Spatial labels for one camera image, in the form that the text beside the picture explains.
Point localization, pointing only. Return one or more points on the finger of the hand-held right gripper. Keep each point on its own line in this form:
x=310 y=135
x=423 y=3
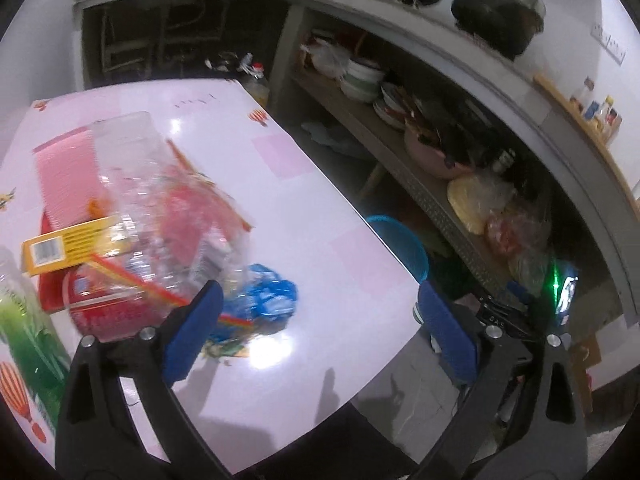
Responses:
x=500 y=312

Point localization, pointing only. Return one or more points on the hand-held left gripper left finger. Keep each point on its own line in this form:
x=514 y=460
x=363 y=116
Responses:
x=192 y=332

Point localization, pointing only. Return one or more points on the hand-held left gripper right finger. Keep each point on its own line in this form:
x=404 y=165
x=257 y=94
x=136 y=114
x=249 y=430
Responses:
x=447 y=335

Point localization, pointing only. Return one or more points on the red snack packet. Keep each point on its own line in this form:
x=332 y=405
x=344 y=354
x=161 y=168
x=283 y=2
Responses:
x=110 y=310

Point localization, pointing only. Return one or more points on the blue wrapper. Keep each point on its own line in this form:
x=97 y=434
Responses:
x=270 y=295

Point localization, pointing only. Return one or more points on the blue plastic mesh basket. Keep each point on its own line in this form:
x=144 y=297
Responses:
x=400 y=247

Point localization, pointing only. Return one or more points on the yellow and white box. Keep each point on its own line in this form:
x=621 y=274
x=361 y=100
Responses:
x=55 y=250

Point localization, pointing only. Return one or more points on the green label plastic bottle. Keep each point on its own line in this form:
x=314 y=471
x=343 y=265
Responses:
x=30 y=340

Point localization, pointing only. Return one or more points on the clear plastic bag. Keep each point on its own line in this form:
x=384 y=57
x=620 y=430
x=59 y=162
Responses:
x=135 y=160

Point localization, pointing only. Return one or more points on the colourful flat wrapper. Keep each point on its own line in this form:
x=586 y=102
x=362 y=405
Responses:
x=230 y=347

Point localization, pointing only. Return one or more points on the clear bag with brown contents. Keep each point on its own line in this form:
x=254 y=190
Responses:
x=530 y=265

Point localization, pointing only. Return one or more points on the cardboard box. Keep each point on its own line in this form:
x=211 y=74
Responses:
x=585 y=360

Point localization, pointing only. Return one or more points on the clear bag with red contents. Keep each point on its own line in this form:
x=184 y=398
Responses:
x=510 y=232

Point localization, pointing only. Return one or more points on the orange plastic stick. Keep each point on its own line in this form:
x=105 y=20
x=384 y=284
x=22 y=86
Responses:
x=130 y=277
x=190 y=165

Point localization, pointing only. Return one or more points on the bag of yellow flatbread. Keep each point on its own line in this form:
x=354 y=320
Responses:
x=467 y=205

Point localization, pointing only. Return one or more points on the metal cup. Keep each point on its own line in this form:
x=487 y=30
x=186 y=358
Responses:
x=505 y=160

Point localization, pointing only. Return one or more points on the pink patterned tablecloth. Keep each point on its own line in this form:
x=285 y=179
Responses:
x=300 y=200

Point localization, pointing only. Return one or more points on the small beige bottle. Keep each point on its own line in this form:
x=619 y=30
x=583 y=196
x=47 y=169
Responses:
x=616 y=127

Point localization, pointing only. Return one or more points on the pink plastic basin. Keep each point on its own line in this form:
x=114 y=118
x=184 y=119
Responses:
x=425 y=152

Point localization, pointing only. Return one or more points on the yellow cap condiment bottle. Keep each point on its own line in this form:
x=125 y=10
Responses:
x=606 y=110

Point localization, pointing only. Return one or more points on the pink plastic comb-like sheet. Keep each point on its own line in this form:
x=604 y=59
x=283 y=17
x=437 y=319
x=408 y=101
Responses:
x=65 y=180

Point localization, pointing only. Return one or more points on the glass jar with cork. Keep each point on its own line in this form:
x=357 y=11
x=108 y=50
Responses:
x=582 y=92

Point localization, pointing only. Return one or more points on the perforated wooden shelf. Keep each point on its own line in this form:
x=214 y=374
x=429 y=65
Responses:
x=380 y=135

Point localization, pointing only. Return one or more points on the stack of plates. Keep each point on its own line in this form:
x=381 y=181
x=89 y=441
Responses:
x=390 y=110

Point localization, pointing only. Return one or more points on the white cloth on floor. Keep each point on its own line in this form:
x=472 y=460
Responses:
x=330 y=135

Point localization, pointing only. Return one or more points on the yellow cooking oil bottle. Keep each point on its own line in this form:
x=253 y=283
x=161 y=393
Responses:
x=257 y=90

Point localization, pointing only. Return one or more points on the stack of white bowls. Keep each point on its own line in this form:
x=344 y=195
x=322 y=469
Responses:
x=360 y=80

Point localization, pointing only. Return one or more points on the black pot with metal lid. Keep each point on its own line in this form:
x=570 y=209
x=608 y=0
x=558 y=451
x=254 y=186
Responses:
x=490 y=15

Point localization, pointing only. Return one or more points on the white plastic bag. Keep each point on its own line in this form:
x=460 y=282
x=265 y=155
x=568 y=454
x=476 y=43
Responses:
x=325 y=60

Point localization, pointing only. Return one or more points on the concrete kitchen counter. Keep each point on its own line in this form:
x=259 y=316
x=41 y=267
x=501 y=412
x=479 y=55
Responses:
x=350 y=5

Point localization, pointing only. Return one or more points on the white wall socket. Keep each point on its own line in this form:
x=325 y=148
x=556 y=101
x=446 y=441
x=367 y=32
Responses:
x=607 y=42

